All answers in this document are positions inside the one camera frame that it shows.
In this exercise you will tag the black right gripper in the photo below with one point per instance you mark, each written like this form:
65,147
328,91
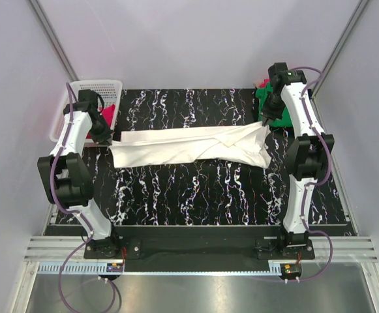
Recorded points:
269,113

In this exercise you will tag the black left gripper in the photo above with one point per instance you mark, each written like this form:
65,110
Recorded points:
104,135

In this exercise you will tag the white printed t-shirt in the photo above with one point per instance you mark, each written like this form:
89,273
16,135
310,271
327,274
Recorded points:
242,144

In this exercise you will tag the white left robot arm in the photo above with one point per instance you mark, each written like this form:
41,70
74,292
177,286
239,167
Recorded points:
64,175

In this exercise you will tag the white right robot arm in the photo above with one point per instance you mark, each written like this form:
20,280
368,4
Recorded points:
308,160

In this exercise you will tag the folded green t-shirt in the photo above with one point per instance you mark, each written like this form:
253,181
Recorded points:
268,107

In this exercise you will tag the crumpled pink t-shirt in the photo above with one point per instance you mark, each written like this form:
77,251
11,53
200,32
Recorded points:
110,115

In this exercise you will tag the folded red t-shirt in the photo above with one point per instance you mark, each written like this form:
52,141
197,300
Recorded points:
264,83

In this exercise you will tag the black marble pattern mat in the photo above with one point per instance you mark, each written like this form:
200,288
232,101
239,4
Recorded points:
205,192

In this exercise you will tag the right controller board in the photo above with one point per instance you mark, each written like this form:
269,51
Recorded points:
292,269

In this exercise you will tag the controller board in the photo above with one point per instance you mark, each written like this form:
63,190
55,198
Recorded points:
292,269
115,267

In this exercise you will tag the left controller board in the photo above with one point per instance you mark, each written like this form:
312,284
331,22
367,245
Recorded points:
115,267

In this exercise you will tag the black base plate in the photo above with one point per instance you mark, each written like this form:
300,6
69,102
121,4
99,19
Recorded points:
200,249

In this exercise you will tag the aluminium rail frame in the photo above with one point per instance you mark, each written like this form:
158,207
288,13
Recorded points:
200,273

